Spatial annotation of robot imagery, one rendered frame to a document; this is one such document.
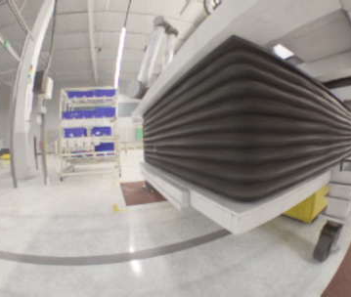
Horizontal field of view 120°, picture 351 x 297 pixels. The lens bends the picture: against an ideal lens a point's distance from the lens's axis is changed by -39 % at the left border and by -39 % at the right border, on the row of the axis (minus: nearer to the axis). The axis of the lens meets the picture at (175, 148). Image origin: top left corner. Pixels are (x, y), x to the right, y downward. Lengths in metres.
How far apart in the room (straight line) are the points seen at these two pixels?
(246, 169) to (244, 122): 0.09
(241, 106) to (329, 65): 0.43
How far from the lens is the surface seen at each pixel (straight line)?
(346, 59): 0.67
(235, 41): 0.38
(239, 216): 0.32
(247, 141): 0.33
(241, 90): 0.35
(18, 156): 3.71
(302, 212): 1.18
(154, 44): 1.93
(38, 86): 2.57
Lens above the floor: 0.56
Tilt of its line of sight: 2 degrees down
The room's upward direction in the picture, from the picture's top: 3 degrees counter-clockwise
